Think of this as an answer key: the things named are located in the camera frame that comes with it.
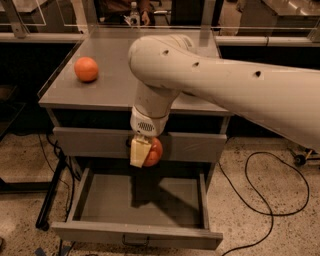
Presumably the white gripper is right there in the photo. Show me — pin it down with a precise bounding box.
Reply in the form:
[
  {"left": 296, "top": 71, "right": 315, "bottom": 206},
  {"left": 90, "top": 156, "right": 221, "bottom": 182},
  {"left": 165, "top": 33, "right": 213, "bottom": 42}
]
[{"left": 130, "top": 107, "right": 168, "bottom": 168}]

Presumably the red apple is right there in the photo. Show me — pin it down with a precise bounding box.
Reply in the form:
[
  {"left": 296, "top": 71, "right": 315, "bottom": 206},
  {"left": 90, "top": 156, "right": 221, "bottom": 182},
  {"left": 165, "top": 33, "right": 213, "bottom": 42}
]
[{"left": 143, "top": 137, "right": 163, "bottom": 167}]

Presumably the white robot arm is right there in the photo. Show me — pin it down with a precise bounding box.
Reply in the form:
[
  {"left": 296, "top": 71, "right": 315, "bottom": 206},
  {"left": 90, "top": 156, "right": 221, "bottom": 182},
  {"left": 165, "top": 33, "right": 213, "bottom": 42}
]
[{"left": 128, "top": 34, "right": 320, "bottom": 153}]

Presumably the closed grey upper drawer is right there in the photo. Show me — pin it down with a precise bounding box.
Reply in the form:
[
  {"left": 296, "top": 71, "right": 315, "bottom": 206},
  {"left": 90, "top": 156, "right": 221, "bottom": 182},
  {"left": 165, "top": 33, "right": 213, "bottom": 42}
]
[{"left": 53, "top": 127, "right": 227, "bottom": 163}]

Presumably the open grey middle drawer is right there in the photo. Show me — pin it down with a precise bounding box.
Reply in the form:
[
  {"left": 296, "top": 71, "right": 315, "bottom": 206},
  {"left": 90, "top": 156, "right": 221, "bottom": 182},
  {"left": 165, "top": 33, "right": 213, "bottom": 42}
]
[{"left": 52, "top": 168, "right": 223, "bottom": 250}]

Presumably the grey drawer cabinet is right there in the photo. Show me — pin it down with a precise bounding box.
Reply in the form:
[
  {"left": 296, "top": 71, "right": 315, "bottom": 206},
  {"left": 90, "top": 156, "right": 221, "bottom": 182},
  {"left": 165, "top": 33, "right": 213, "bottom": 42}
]
[{"left": 39, "top": 29, "right": 231, "bottom": 182}]

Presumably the orange fruit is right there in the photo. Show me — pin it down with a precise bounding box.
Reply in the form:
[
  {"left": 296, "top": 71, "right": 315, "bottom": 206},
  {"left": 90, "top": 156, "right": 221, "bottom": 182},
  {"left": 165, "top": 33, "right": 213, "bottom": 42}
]
[{"left": 74, "top": 57, "right": 99, "bottom": 82}]

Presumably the plastic water bottle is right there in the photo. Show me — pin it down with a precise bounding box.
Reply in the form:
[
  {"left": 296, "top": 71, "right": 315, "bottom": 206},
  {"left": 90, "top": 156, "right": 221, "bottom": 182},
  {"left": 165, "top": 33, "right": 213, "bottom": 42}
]
[{"left": 129, "top": 1, "right": 140, "bottom": 26}]

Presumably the black cart wheel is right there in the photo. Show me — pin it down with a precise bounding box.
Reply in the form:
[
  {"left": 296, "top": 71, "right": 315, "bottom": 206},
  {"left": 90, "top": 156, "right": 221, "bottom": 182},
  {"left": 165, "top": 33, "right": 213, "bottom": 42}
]
[{"left": 294, "top": 155, "right": 306, "bottom": 166}]

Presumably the black floor cable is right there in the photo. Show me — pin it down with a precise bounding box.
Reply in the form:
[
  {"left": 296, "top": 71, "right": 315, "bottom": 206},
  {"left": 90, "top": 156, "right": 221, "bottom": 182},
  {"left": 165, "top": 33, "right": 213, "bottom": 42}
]
[{"left": 217, "top": 151, "right": 311, "bottom": 256}]

